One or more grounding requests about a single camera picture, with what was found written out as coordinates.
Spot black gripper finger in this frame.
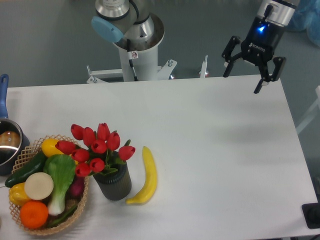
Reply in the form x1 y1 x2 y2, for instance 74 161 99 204
253 56 287 95
221 35 243 78

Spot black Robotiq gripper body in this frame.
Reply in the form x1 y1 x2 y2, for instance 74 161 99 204
241 17 285 66

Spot red tulip bouquet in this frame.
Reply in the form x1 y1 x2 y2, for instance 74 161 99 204
55 123 136 177

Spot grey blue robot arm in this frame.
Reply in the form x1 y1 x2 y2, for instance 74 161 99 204
91 0 300 94

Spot dark grey ribbed vase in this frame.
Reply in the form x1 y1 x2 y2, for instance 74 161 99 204
93 150 132 201

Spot blue plastic bag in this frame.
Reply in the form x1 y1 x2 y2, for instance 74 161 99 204
286 0 320 47

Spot yellow banana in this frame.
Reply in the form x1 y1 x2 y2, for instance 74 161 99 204
125 146 158 205

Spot black device at table edge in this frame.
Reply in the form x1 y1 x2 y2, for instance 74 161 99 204
301 176 320 230

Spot green bok choy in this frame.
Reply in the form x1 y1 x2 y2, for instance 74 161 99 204
43 154 76 216

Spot yellow lemon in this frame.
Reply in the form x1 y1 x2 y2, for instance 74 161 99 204
41 138 77 165

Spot purple red radish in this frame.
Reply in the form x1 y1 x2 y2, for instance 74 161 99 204
69 176 85 198

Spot dark green cucumber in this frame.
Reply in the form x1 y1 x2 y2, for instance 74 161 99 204
4 150 48 188

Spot green chili pepper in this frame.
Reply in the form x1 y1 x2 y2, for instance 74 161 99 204
47 205 78 228

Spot woven wicker basket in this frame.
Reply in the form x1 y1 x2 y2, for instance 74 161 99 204
9 134 89 236

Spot orange fruit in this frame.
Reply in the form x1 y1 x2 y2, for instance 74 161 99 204
19 200 49 229

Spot yellow bell pepper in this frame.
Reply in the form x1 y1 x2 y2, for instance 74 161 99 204
9 182 31 207

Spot white frame at right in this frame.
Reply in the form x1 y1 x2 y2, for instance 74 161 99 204
295 85 320 135

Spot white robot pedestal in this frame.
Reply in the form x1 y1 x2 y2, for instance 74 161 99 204
87 13 178 84

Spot blue handled saucepan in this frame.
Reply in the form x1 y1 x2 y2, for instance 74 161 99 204
0 74 30 176

